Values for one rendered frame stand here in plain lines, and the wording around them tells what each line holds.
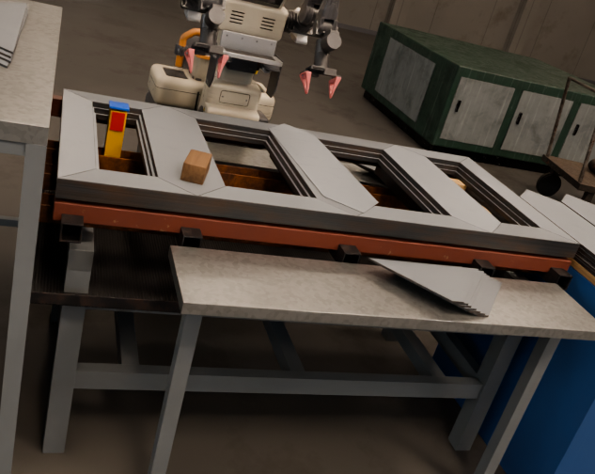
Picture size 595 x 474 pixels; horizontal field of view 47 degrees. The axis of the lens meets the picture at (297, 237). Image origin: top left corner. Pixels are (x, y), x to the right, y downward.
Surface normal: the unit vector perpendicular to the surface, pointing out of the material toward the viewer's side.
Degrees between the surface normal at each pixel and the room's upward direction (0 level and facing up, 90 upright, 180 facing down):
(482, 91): 90
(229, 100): 98
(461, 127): 90
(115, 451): 0
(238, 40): 90
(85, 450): 0
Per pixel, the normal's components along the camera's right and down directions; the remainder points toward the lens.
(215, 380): 0.26, 0.47
